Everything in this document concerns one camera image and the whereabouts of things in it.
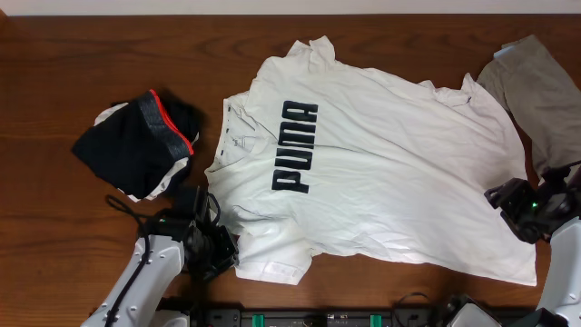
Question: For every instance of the black shorts red waistband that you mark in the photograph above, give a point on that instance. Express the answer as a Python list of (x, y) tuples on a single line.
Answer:
[(141, 147)]

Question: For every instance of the grey khaki garment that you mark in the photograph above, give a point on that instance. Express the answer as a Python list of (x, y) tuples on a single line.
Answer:
[(543, 99)]

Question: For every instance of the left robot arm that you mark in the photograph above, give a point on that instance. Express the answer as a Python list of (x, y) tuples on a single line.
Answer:
[(167, 247)]

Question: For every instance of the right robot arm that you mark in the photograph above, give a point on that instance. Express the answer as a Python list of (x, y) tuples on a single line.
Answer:
[(559, 304)]

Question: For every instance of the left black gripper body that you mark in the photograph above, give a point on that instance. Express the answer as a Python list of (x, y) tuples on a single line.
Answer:
[(225, 248)]

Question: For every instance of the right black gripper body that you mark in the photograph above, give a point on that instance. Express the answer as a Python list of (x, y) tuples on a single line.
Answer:
[(526, 213)]

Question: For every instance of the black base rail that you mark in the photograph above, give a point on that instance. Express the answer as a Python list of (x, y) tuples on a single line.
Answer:
[(404, 317)]

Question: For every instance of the white printed t-shirt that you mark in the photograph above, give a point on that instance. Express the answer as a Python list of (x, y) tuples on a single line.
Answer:
[(318, 157)]

